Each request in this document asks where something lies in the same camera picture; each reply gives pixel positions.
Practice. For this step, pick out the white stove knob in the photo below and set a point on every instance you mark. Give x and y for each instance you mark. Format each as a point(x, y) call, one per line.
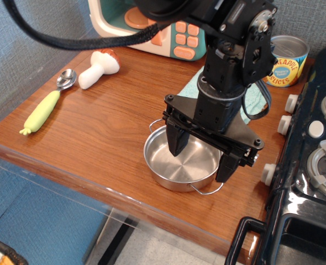
point(284, 124)
point(268, 173)
point(291, 103)

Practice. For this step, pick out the pineapple slices can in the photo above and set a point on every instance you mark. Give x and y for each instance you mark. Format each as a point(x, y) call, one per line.
point(291, 53)

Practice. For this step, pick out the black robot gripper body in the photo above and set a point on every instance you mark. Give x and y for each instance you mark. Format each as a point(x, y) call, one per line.
point(215, 118)

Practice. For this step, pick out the white stove knob upper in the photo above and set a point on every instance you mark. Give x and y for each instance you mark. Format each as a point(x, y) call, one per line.
point(291, 103)

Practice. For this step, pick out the white stove knob middle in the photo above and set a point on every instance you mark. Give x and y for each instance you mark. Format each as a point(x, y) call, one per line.
point(284, 124)

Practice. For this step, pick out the teal toy microwave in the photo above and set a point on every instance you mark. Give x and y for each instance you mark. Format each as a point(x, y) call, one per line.
point(180, 40)

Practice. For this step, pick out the orange object in basket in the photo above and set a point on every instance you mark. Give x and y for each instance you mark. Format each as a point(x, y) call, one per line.
point(8, 256)

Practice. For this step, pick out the steel pot with handles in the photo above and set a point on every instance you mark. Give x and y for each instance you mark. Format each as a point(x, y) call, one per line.
point(192, 170)

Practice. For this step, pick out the light blue cloth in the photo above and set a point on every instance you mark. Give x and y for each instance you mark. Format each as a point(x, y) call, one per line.
point(255, 102)

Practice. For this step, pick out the white toy mushroom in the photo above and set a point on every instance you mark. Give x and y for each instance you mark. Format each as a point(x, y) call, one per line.
point(103, 62)

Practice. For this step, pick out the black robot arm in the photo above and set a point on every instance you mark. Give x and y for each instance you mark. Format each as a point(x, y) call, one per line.
point(238, 38)

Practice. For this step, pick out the black toy stove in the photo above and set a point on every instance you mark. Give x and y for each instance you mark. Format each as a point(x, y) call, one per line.
point(294, 231)

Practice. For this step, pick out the green handled metal spoon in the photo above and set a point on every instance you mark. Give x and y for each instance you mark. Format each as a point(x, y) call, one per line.
point(43, 110)

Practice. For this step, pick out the white stove knob lower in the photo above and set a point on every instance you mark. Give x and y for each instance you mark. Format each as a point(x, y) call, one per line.
point(268, 173)

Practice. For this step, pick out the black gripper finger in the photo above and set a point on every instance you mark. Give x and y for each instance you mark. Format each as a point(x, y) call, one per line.
point(227, 166)
point(177, 139)

